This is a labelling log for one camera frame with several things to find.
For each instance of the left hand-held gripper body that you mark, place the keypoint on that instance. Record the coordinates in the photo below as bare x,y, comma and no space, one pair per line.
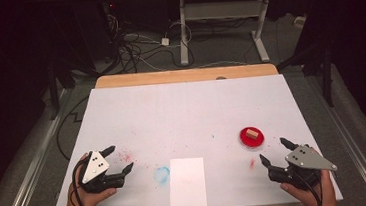
94,167

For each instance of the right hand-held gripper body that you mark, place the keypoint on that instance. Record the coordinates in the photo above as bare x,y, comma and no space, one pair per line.
304,159

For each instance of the round red ink pad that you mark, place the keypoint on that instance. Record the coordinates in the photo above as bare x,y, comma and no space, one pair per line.
245,143

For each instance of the small wooden stamp block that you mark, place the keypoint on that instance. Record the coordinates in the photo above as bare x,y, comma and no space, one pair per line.
251,133

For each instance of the person's left hand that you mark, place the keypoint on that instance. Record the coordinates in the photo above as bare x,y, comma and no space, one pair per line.
90,199

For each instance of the person's right hand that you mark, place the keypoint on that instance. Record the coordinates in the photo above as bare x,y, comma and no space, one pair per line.
313,198

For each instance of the white paper sheet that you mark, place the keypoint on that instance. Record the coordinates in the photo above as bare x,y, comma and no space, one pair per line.
188,183

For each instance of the black stand legs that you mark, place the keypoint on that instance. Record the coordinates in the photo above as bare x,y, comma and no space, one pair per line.
326,70
53,94

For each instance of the large white board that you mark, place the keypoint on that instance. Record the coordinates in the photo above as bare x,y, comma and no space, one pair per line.
185,116

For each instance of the wooden table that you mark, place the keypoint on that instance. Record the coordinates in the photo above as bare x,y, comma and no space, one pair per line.
168,76

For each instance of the small white box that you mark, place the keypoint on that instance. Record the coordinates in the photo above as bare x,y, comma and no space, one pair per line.
300,21

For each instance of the white power adapter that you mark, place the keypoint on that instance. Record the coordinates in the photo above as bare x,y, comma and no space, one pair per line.
165,41

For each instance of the grey metal floor rail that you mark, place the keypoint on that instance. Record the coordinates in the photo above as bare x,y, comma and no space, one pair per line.
32,163
356,154

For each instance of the white metal desk frame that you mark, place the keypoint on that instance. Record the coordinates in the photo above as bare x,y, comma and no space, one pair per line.
223,9

